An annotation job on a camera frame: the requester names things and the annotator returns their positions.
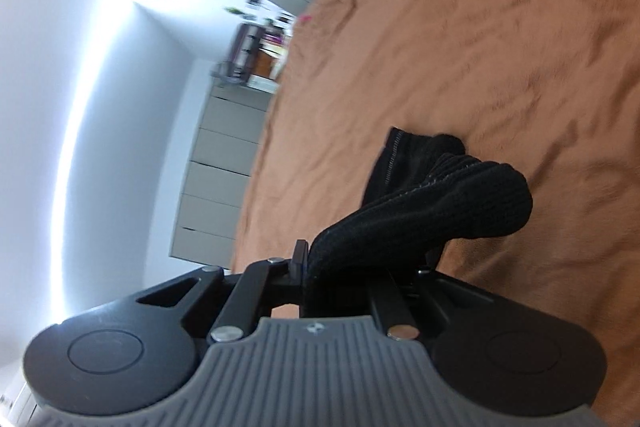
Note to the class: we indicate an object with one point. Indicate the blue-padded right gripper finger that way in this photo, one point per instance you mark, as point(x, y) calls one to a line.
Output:
point(297, 272)

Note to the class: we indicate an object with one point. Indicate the black pants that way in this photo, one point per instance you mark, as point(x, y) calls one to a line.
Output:
point(423, 192)

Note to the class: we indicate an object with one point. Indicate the grey wardrobe doors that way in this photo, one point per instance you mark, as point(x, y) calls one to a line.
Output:
point(217, 174)

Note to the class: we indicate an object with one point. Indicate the cluttered bedside shelf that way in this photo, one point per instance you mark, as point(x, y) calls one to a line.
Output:
point(258, 49)

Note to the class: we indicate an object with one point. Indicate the orange-brown bed cover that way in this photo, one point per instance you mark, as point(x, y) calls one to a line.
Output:
point(550, 87)

